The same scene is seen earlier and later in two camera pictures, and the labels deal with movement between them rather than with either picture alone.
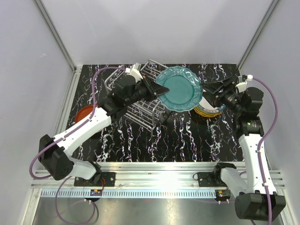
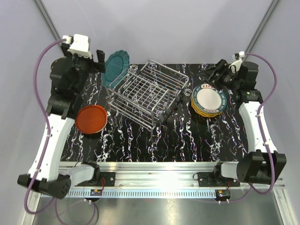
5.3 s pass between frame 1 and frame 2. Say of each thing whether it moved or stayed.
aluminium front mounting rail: stayed
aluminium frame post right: stayed
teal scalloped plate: moved
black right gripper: moved
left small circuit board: stayed
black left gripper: moved
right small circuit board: stayed
